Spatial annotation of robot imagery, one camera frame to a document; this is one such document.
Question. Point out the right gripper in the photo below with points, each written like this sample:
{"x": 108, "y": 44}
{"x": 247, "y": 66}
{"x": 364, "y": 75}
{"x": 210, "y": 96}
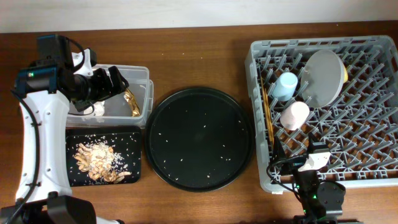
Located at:
{"x": 291, "y": 165}

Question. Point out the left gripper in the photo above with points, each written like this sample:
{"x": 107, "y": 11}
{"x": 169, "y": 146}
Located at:
{"x": 107, "y": 89}

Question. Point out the white tissue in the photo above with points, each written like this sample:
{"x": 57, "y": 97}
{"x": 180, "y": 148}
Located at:
{"x": 98, "y": 108}

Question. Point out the gold foil wrapper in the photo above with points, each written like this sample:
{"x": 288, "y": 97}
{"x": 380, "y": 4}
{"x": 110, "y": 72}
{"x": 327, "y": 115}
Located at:
{"x": 131, "y": 101}

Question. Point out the pink plastic cup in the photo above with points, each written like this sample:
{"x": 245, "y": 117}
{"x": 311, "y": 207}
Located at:
{"x": 294, "y": 116}

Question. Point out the wooden chopstick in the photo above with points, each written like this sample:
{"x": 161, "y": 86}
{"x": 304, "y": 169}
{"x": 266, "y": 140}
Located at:
{"x": 268, "y": 117}
{"x": 262, "y": 86}

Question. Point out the food scraps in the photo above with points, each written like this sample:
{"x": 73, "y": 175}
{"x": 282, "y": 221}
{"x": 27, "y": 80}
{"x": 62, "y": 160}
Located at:
{"x": 99, "y": 161}

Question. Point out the blue plastic cup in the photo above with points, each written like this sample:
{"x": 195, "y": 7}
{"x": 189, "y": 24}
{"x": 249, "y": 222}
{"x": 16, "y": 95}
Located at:
{"x": 285, "y": 86}

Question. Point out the grey round plate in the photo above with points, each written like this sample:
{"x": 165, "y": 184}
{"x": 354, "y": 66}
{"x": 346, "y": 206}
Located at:
{"x": 324, "y": 73}

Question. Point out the yellow bowl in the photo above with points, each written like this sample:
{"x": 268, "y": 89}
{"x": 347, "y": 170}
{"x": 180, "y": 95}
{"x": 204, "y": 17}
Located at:
{"x": 345, "y": 75}

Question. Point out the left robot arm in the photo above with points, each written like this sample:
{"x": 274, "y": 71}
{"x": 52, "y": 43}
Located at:
{"x": 45, "y": 93}

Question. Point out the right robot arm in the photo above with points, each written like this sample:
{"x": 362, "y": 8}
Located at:
{"x": 321, "y": 200}

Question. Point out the grey dishwasher rack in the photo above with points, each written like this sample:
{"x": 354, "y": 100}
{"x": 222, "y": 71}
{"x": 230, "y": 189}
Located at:
{"x": 360, "y": 126}

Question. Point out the clear plastic bin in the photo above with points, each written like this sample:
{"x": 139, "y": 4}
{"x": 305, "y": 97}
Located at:
{"x": 116, "y": 109}

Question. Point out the black rectangular tray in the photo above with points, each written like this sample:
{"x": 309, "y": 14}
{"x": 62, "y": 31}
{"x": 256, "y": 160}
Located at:
{"x": 130, "y": 149}

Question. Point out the round black tray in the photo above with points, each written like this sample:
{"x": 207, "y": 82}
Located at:
{"x": 199, "y": 139}

